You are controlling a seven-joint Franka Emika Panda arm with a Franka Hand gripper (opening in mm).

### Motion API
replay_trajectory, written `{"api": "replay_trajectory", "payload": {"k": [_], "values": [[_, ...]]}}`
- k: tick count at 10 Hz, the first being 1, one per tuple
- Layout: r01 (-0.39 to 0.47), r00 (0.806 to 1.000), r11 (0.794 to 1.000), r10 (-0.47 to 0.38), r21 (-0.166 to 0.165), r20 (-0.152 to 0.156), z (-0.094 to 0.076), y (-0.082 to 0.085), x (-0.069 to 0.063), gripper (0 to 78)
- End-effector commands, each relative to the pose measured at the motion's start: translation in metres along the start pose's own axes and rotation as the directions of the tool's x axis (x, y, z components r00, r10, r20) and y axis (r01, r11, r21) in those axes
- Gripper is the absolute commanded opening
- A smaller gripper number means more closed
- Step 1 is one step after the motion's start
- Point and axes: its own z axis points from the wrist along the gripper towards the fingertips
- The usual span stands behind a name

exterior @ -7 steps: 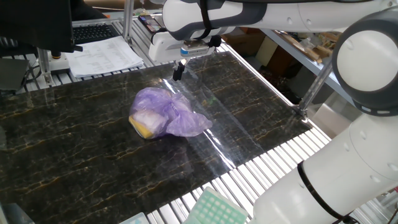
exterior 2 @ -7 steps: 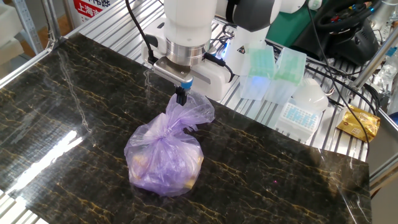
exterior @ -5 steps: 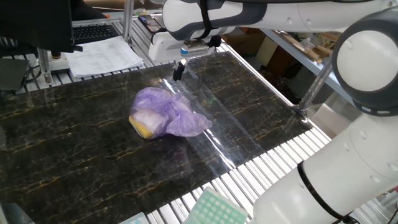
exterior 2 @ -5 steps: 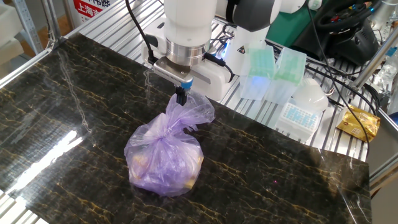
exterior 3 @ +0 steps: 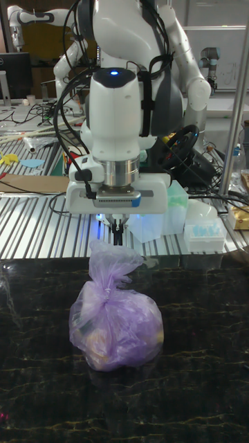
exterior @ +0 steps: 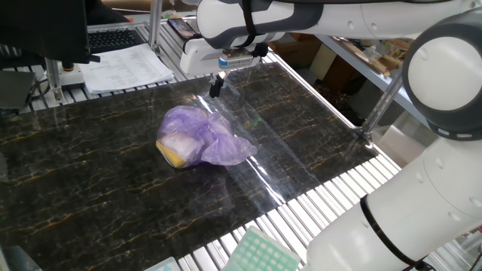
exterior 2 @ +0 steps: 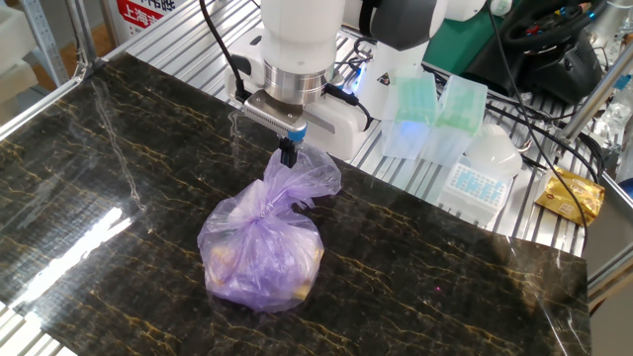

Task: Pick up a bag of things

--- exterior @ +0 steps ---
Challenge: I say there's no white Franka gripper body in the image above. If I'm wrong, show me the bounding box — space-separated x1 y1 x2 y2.
179 36 242 76

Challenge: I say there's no purple plastic bag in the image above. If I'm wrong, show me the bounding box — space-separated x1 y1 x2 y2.
155 105 258 169

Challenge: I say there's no black smartphone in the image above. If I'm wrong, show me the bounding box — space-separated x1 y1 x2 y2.
166 17 198 41

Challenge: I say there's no white paper stack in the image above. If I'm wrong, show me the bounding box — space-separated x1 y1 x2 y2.
78 43 175 95

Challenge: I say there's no brown cardboard box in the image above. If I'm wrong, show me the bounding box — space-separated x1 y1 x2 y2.
267 32 324 69

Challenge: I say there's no black keyboard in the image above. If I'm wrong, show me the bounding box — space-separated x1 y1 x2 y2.
87 28 146 54

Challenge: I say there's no white monitor stand base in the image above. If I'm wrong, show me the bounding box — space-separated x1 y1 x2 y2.
59 62 86 90

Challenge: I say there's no grey metal shelf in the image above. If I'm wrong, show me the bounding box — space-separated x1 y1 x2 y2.
315 34 430 127

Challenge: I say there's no black marble pattern mat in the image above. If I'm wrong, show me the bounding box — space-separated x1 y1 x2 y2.
0 62 380 271

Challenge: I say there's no black monitor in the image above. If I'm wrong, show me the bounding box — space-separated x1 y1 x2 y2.
0 0 102 71

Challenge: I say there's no aluminium diagonal brace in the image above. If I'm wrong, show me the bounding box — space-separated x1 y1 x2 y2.
353 71 404 143

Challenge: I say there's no green pipette tip box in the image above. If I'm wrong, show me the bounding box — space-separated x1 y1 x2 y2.
221 225 302 271

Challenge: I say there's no dark grey flat box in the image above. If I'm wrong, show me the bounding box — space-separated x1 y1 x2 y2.
0 70 38 112

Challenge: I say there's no silver blue tipped wrist camera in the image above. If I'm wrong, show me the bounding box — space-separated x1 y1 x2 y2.
218 47 262 71

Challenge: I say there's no black camera cable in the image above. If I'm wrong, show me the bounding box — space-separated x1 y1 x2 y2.
240 0 270 59

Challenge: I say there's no aluminium frame post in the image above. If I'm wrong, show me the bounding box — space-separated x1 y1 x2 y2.
148 0 164 56
44 58 66 105

